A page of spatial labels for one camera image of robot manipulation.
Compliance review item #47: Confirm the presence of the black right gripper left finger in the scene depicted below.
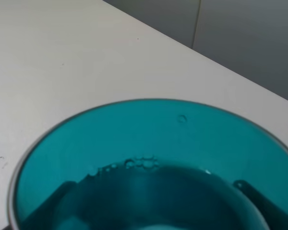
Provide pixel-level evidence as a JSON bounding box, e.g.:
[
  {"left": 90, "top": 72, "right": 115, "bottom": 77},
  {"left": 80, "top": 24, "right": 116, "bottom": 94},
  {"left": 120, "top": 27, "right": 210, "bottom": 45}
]
[{"left": 20, "top": 181, "right": 77, "bottom": 230}]

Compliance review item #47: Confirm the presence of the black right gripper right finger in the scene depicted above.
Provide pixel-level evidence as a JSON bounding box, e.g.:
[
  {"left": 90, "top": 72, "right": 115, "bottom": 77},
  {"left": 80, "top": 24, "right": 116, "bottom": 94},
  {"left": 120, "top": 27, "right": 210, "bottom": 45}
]
[{"left": 233, "top": 180, "right": 288, "bottom": 230}]

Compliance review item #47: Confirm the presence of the teal translucent plastic cup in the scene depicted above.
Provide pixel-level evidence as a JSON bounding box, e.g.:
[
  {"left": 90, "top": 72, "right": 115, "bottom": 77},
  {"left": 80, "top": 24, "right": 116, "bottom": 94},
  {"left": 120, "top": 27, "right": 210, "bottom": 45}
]
[{"left": 7, "top": 99, "right": 288, "bottom": 230}]

